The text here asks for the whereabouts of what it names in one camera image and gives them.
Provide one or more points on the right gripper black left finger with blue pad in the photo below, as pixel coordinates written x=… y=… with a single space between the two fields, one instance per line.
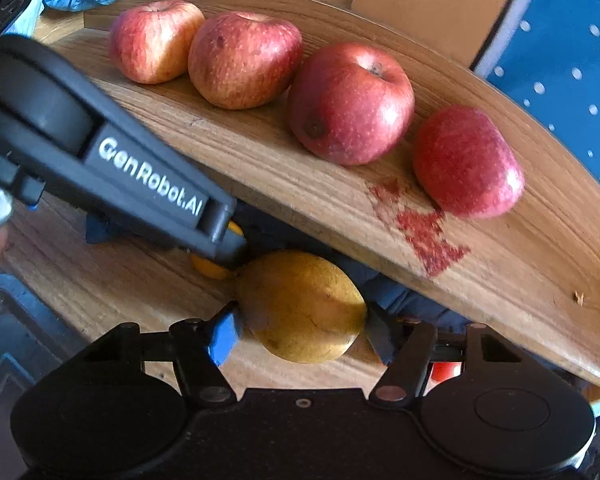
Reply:
x=200 y=347

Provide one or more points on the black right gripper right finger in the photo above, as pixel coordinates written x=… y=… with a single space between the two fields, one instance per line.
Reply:
x=405 y=348

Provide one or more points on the small red tomato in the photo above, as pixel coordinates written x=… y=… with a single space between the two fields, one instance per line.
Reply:
x=443 y=371

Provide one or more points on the small orange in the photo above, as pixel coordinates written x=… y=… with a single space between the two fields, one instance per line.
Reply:
x=212 y=270

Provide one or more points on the dark blue padded jacket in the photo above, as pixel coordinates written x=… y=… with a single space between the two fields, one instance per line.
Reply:
x=265 y=234

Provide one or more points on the leftmost pale red apple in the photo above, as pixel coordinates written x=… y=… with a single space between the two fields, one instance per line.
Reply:
x=150 y=43

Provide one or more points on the curved wooden shelf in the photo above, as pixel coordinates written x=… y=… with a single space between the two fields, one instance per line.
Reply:
x=532 y=274

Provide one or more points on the metal tray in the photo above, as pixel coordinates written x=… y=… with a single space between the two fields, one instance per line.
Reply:
x=34 y=340

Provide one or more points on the rightmost red apple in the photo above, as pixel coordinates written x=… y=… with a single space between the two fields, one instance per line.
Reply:
x=465 y=165

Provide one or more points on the blue polka dot cloth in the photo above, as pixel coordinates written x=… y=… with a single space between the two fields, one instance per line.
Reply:
x=545 y=55

